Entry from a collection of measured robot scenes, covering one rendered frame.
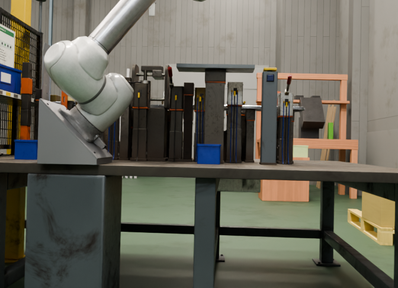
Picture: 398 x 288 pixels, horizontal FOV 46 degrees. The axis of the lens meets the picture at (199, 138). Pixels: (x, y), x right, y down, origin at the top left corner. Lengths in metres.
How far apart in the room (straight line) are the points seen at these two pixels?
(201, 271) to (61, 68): 0.91
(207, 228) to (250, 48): 10.37
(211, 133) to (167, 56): 9.90
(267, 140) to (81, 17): 10.52
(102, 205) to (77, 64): 0.53
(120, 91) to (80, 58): 0.22
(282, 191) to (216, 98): 5.00
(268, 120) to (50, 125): 1.00
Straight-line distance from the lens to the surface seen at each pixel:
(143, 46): 12.22
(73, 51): 1.78
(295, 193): 7.19
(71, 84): 1.80
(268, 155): 2.24
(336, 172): 1.80
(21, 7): 3.43
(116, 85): 1.89
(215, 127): 2.23
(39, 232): 1.91
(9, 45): 3.08
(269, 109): 2.25
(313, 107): 8.15
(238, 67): 2.23
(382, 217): 4.26
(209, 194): 1.81
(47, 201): 1.88
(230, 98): 2.40
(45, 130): 1.84
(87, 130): 1.91
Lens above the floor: 0.78
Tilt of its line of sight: 1 degrees up
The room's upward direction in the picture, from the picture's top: 1 degrees clockwise
